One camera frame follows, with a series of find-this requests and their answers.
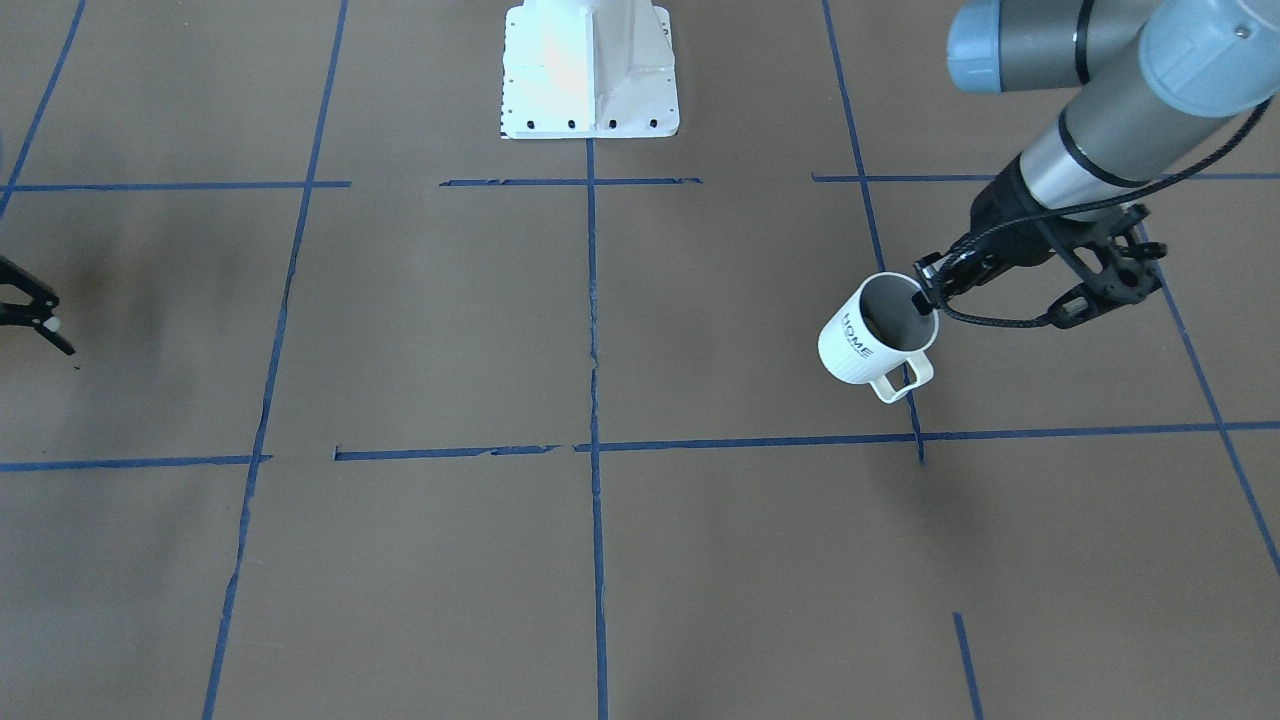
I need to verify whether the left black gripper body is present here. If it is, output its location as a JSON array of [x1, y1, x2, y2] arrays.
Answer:
[[965, 156, 1076, 275]]

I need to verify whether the white ribbed HOME mug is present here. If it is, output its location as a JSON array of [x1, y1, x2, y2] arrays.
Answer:
[[817, 272, 940, 404]]

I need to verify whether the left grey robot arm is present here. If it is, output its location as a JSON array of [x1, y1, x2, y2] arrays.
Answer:
[[913, 1, 1279, 329]]

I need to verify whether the brown paper table cover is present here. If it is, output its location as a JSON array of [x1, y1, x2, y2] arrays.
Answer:
[[3, 1, 1277, 719]]

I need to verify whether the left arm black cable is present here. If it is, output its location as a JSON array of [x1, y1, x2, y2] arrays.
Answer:
[[918, 95, 1276, 329]]

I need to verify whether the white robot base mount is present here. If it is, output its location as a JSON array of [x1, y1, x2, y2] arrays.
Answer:
[[499, 1, 681, 140]]

